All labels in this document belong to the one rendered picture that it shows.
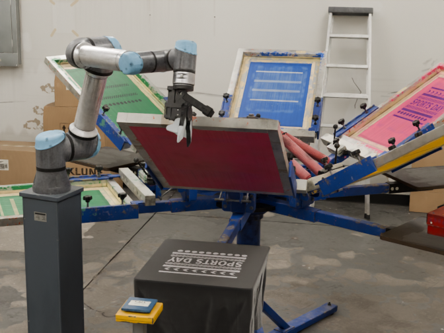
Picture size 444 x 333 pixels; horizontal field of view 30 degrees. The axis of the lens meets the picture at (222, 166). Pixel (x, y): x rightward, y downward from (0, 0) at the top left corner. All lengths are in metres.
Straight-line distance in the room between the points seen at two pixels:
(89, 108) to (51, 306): 0.81
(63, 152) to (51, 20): 4.78
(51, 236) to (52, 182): 0.21
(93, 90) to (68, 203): 0.47
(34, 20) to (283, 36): 2.36
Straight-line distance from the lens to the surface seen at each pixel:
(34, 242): 3.39
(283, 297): 5.45
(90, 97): 3.26
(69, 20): 7.95
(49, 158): 3.29
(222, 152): 3.16
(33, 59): 8.12
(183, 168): 3.41
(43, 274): 3.41
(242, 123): 2.90
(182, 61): 2.79
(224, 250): 3.40
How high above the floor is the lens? 2.07
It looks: 13 degrees down
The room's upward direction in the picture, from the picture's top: 1 degrees clockwise
